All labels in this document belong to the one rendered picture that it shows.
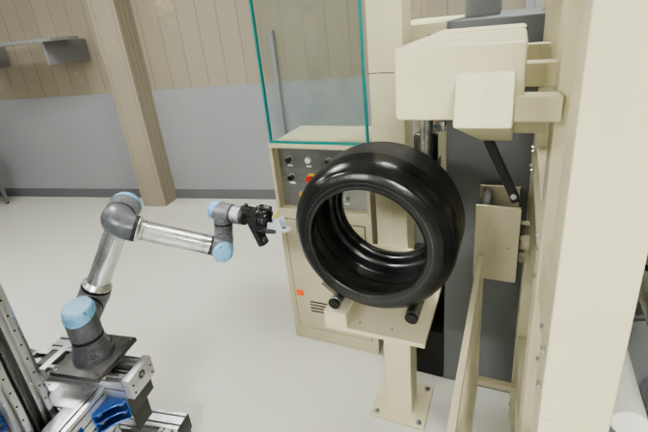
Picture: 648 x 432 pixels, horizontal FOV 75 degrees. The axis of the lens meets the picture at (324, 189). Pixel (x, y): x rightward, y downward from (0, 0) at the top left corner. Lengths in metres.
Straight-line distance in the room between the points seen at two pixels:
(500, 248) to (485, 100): 0.93
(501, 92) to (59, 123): 5.71
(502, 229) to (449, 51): 0.87
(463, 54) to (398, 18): 0.68
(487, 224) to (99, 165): 5.07
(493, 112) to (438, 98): 0.15
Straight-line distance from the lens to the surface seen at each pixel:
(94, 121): 5.77
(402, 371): 2.22
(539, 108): 0.89
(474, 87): 0.80
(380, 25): 1.57
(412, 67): 0.91
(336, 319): 1.62
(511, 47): 0.88
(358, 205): 2.21
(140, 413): 2.05
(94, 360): 1.93
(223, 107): 4.76
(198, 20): 4.76
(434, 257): 1.34
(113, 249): 1.85
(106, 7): 5.01
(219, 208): 1.73
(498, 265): 1.69
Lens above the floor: 1.85
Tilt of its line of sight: 22 degrees down
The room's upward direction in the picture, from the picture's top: 6 degrees counter-clockwise
